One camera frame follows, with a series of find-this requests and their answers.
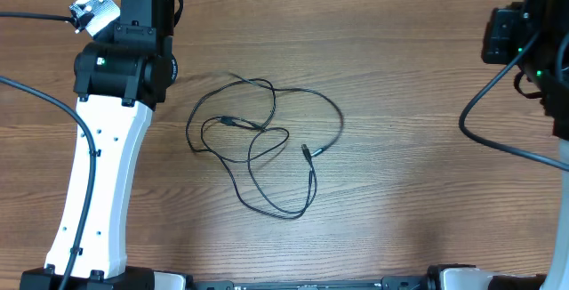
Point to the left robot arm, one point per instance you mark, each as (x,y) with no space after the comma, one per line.
(120,78)

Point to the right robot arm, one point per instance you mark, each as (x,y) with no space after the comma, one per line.
(533,36)

